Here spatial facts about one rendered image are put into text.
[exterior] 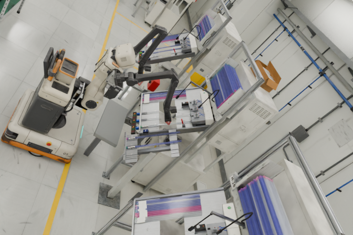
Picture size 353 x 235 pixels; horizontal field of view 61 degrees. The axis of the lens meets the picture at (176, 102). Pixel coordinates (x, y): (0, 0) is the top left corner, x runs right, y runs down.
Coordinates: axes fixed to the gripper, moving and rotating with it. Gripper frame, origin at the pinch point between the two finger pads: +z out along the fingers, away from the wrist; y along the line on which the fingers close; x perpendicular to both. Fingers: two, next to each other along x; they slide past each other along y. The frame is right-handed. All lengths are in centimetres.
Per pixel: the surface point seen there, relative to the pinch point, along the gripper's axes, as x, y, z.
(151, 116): 18.1, 15.4, 1.1
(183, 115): -16.0, 11.6, 0.9
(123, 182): 51, -39, 36
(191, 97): -27.0, 41.3, 1.3
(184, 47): -27, 144, -7
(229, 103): -60, -11, -28
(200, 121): -32.0, -5.9, -4.5
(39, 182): 123, -49, 12
